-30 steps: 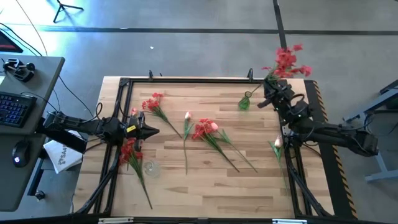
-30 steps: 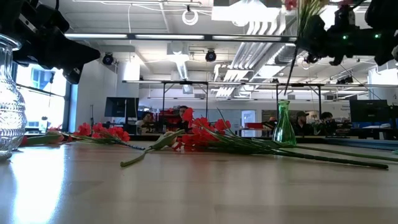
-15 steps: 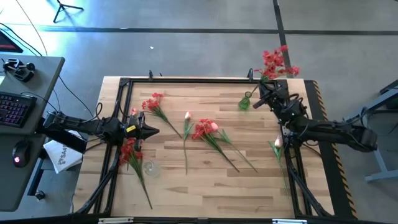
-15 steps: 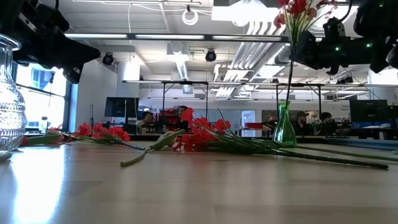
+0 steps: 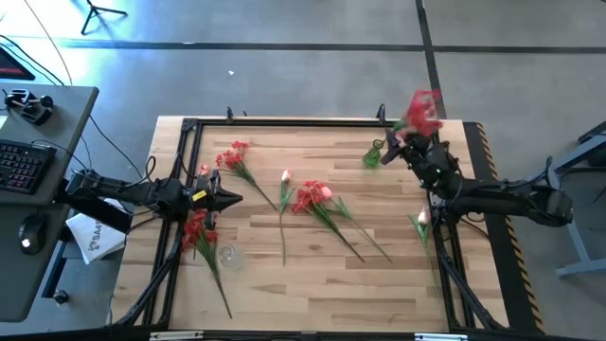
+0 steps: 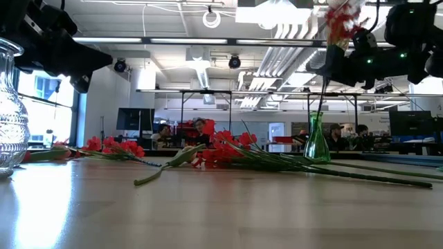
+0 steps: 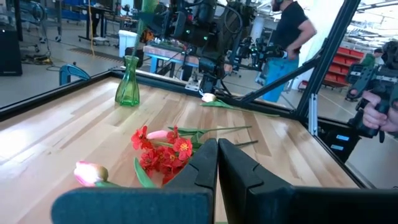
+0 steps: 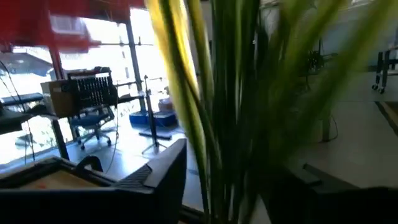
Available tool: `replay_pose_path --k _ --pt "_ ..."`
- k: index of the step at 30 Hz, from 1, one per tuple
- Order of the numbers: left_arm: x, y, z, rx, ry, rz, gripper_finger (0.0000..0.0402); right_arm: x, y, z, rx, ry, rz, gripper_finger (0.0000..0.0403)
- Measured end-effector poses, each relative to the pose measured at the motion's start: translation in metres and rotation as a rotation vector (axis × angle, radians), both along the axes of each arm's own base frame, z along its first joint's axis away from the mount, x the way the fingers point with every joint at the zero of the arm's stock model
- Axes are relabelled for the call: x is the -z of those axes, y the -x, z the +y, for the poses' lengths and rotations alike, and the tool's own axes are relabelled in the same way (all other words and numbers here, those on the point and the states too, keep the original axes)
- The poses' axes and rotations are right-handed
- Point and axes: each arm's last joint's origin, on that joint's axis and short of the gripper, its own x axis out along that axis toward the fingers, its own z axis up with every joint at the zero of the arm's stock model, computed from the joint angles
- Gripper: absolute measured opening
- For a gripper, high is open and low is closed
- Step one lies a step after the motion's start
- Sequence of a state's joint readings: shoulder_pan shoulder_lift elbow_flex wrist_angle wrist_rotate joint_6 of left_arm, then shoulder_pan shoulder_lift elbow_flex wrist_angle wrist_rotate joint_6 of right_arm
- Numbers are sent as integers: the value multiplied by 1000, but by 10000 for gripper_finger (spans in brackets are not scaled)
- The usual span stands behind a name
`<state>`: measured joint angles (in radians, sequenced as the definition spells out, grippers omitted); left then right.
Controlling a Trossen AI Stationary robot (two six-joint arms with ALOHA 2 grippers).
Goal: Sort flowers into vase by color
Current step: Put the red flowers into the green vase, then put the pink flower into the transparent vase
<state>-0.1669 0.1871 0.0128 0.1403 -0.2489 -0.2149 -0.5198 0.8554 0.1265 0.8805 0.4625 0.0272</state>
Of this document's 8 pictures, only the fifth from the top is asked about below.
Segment white paper box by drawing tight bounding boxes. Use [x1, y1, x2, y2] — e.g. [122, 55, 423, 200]
[64, 198, 128, 265]

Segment clear glass vase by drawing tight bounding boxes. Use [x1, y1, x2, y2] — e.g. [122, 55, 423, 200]
[217, 243, 247, 272]

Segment black desk clamp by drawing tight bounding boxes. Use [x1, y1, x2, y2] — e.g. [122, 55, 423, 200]
[3, 88, 55, 126]

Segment red artificial flower bunch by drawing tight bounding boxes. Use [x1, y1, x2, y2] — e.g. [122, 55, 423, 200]
[291, 179, 366, 264]
[215, 140, 279, 212]
[180, 207, 234, 320]
[392, 88, 445, 139]

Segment silver metal hinge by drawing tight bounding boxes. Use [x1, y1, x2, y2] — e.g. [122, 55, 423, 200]
[414, 332, 469, 341]
[149, 330, 205, 341]

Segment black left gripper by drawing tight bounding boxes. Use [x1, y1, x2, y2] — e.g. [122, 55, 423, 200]
[188, 170, 244, 231]

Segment green glass vase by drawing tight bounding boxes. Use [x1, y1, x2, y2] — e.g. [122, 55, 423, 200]
[362, 138, 385, 171]

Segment white floor cable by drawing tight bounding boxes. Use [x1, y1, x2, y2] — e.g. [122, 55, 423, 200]
[22, 0, 74, 86]

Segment grey desk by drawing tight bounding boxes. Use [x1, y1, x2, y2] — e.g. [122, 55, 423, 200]
[0, 82, 100, 323]

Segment black mounting beam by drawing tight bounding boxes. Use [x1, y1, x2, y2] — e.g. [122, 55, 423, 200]
[61, 196, 134, 234]

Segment black computer mouse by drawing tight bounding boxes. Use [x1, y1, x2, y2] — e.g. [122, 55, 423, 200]
[18, 212, 48, 256]

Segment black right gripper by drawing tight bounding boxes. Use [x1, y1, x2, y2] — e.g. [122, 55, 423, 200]
[381, 128, 441, 165]

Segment black metal table frame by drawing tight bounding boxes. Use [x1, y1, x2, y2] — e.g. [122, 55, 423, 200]
[111, 117, 508, 332]

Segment blue-grey metal table frame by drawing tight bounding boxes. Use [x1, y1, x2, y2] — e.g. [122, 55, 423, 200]
[551, 120, 606, 278]

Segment black tripod stand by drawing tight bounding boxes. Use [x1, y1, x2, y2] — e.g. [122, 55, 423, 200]
[80, 0, 129, 37]

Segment black hazard-striped edge strip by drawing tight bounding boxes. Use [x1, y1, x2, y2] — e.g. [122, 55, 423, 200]
[463, 121, 545, 332]

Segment black computer keyboard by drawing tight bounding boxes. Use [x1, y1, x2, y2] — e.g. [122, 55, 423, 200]
[0, 138, 58, 195]

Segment black floor cable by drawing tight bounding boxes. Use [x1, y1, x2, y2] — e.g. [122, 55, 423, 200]
[0, 33, 66, 86]

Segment black monitor corner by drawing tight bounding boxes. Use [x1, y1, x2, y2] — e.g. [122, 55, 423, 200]
[0, 45, 37, 81]

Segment black cable to table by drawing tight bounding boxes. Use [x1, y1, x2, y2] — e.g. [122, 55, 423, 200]
[88, 114, 146, 180]

